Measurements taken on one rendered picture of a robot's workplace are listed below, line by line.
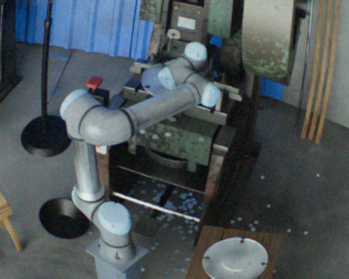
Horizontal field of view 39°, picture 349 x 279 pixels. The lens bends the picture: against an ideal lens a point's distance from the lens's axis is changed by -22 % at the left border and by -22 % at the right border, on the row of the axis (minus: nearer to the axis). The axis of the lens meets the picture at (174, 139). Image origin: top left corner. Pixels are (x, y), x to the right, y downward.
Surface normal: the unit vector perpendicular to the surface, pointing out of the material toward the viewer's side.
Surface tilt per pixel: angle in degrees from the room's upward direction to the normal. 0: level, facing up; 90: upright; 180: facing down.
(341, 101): 90
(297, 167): 0
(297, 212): 0
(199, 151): 90
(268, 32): 95
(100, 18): 90
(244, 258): 0
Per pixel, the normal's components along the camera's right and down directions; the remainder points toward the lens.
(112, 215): 0.17, -0.70
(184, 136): -0.34, 0.57
